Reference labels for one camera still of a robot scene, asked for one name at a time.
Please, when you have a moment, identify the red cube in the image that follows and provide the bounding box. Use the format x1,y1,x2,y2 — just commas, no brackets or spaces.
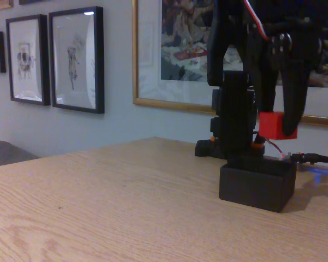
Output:
259,111,298,141

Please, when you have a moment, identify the black box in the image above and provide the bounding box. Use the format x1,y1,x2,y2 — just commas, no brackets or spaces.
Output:
219,155,297,213

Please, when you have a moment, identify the orange black table clamp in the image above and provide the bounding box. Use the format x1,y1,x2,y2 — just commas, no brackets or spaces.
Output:
250,132,266,150

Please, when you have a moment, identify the large gold-framed painting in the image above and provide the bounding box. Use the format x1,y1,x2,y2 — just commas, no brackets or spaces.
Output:
131,0,328,128

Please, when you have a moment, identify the black-framed figure drawing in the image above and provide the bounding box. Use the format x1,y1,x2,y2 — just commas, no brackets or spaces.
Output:
48,5,105,115

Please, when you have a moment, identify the black-framed sketch with square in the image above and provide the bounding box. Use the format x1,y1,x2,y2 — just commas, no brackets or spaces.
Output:
5,14,51,106

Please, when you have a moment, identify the grey upholstered chair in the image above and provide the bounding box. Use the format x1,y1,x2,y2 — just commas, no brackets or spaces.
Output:
0,139,40,168

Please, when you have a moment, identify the red white servo cable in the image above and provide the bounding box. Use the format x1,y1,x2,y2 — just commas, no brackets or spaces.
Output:
242,0,270,41

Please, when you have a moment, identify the red white base cable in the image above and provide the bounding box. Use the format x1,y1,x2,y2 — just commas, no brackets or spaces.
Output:
263,136,285,159

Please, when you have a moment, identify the black power plug cable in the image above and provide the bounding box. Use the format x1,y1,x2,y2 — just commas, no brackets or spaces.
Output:
289,152,328,166

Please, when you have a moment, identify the gold picture frame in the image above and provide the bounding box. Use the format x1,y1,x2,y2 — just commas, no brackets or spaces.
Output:
0,0,14,13

